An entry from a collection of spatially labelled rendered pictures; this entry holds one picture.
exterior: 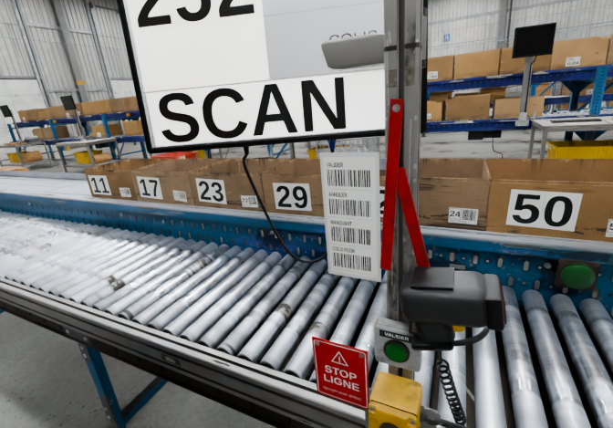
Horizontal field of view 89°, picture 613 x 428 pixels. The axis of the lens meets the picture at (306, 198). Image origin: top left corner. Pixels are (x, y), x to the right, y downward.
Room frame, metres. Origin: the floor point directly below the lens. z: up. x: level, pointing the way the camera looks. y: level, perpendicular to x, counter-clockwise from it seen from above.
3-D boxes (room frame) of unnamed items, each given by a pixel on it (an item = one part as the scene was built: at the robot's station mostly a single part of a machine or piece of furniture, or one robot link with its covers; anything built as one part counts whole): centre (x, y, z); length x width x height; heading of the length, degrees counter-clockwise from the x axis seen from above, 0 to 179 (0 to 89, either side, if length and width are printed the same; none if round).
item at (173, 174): (1.62, 0.64, 0.96); 0.39 x 0.29 x 0.17; 63
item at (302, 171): (1.26, -0.07, 0.96); 0.39 x 0.29 x 0.17; 63
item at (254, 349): (0.83, 0.08, 0.72); 0.52 x 0.05 x 0.05; 153
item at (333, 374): (0.42, -0.06, 0.85); 0.16 x 0.01 x 0.13; 63
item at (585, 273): (0.70, -0.69, 0.81); 0.07 x 0.01 x 0.07; 63
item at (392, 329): (0.38, -0.12, 0.95); 0.07 x 0.03 x 0.07; 63
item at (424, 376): (0.65, -0.27, 0.72); 0.52 x 0.05 x 0.05; 153
